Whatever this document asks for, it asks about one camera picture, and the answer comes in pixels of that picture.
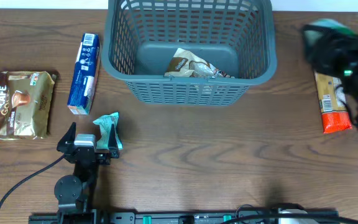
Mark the gold Nescafe coffee bag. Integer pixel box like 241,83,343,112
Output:
0,71,57,140

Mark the orange biscuit packet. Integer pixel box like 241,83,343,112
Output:
314,71,352,134

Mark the beige Pantree snack bag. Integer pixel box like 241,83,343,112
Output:
164,48,234,78

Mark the green lidded jar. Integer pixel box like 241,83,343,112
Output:
303,19,355,45

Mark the blue rectangular carton box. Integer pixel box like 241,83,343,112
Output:
67,33,100,115

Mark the crumpled teal snack packet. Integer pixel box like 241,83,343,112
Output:
93,112,123,150

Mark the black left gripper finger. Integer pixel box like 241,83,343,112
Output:
57,122,76,152
108,124,119,151

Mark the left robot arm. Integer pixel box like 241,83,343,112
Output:
54,123,119,223

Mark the grey plastic lattice basket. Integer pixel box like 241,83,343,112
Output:
101,0,277,106

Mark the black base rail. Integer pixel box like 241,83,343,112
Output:
28,204,339,224

